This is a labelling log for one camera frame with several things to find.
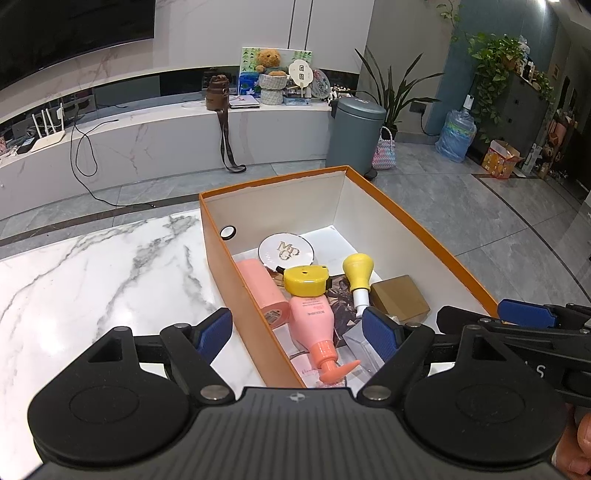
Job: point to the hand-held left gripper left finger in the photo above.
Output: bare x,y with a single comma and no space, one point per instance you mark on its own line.
214,330

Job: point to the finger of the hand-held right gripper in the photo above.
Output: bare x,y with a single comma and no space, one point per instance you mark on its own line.
526,314
457,318

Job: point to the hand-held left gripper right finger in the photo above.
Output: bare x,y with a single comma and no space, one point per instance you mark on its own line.
381,332

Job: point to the clear plastic box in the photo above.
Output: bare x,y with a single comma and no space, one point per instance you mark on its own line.
358,341

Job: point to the small brown cardboard box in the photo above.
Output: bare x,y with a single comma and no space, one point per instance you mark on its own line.
399,297

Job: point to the dark printed card box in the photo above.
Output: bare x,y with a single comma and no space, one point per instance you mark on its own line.
341,300

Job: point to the large pink bottle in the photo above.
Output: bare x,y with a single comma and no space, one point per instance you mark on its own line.
258,286

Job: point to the yellow rubber bulb blower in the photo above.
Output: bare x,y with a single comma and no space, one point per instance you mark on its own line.
358,270

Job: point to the pink pump bottle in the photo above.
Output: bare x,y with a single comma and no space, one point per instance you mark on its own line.
311,318

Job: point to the orange cardboard box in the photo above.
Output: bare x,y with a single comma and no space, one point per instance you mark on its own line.
217,258

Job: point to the white round compact case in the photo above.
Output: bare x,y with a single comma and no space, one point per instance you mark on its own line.
286,249

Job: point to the person's right hand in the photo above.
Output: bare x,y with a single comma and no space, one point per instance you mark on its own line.
581,438

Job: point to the orange printed carton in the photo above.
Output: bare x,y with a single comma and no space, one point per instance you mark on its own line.
501,161

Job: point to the pastel woven basket bag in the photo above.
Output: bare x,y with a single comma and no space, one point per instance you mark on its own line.
384,154

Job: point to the blue water jug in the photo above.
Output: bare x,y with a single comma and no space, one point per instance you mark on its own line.
455,134

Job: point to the white marble media console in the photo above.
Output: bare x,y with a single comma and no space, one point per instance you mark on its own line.
161,138

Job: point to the grey trash can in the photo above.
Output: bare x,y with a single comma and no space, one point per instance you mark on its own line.
353,134

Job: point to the grey drawer cabinet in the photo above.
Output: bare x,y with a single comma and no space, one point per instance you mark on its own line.
521,110

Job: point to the long-leaved potted plant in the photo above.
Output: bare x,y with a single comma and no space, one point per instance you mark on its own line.
392,106

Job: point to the white flat book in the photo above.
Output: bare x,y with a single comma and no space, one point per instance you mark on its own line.
244,102

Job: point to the patterned round box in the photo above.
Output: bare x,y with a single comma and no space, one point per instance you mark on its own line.
272,98
272,82

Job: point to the small blue tray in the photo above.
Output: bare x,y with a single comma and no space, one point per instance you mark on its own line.
295,98

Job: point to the white router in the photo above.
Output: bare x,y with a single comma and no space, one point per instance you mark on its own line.
48,141

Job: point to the green and blue painting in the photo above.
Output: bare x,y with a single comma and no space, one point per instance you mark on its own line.
247,78

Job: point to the green ivy plant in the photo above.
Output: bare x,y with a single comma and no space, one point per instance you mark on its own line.
494,60

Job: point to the patterned decorative plate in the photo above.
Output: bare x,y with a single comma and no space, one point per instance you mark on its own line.
322,83

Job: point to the black set-top box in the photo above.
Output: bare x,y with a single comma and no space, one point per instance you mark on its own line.
25,147

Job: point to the white round hand fan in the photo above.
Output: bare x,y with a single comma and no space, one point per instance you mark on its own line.
300,74

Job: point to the brown teddy bear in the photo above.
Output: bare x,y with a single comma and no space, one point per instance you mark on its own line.
269,60

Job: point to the black television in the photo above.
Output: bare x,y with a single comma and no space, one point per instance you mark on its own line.
69,32

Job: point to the brown camera bag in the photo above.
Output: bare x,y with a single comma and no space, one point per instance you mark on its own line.
217,94

